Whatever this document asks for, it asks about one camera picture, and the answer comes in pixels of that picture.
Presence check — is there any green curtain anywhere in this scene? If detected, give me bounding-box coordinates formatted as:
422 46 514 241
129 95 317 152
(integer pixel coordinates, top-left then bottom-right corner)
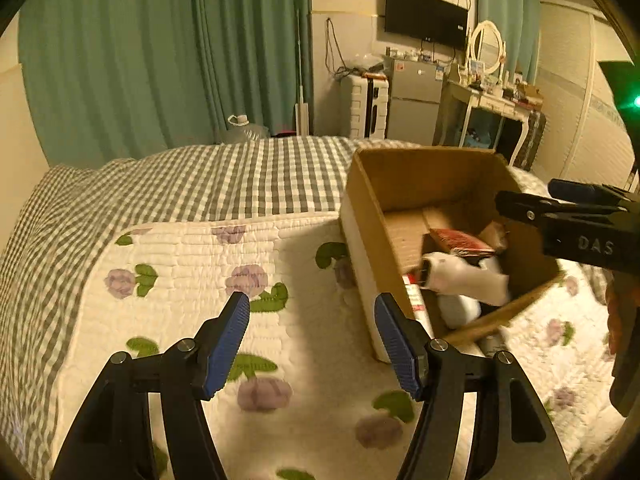
477 0 540 84
18 0 311 168

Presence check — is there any white suitcase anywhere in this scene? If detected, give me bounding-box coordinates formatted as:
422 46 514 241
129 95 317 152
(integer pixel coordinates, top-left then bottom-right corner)
340 73 390 140

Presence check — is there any white cylindrical device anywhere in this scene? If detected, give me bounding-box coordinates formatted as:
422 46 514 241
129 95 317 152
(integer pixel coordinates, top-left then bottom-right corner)
419 252 510 307

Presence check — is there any red patterned box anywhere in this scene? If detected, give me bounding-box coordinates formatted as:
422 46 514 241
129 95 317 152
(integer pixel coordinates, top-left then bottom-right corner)
428 229 495 258

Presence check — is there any silver mini fridge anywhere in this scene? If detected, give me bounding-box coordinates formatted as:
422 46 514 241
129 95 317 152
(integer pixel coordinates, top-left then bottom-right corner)
385 58 444 146

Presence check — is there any green curtain right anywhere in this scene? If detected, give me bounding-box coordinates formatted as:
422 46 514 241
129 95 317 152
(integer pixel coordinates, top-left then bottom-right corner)
477 0 540 84

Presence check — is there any brown cardboard box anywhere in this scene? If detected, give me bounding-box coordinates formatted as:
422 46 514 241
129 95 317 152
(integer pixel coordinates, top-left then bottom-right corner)
340 148 561 361

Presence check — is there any grey checkered bedsheet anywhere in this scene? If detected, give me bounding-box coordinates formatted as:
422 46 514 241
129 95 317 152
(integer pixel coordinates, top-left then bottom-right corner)
0 135 616 480

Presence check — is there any green curtain left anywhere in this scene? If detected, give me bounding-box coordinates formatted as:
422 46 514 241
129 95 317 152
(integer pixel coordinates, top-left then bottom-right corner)
18 0 311 168

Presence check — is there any clear water jug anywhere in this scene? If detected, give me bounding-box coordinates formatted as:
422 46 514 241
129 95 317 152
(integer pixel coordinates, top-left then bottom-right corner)
220 115 270 144

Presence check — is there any oval white mirror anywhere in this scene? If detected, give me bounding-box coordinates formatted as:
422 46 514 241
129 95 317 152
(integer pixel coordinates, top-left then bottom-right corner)
466 20 506 76

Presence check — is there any white bottle red cap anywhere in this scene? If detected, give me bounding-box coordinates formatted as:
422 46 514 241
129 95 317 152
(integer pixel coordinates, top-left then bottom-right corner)
402 274 434 338

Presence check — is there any light blue earbuds case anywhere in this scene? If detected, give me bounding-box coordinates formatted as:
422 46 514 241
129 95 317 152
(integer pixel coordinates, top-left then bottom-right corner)
437 295 482 330

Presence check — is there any dark suitcase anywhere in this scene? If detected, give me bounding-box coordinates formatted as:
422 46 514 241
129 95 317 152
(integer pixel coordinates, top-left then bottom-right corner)
513 110 547 171

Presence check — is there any floral quilted white blanket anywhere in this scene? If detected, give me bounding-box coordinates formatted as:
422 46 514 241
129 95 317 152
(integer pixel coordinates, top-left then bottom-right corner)
49 211 622 480

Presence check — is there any black wall television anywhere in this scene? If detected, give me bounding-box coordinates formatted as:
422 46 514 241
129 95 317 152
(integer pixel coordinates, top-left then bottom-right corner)
384 0 469 51

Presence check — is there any white dressing table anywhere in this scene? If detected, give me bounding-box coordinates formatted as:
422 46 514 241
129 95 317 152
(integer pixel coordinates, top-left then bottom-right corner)
433 80 532 166

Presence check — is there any person hand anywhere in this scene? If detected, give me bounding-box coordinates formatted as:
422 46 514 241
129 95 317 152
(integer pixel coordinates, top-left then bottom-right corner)
605 272 639 356

